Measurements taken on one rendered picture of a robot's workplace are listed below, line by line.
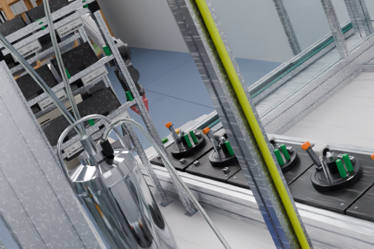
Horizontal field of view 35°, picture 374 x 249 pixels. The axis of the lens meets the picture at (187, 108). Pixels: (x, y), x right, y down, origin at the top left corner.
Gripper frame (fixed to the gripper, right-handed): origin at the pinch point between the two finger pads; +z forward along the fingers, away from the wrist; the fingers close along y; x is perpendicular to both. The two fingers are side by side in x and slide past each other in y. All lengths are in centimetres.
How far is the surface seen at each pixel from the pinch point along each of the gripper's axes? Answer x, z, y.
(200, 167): -9.3, 20.3, -19.1
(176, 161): -1.9, 20.7, -5.2
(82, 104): 14.5, -20.2, -24.1
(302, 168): -37, 20, -51
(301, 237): -22, -7, -117
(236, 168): -19.9, 20.1, -32.4
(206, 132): -16.7, 11.6, -14.4
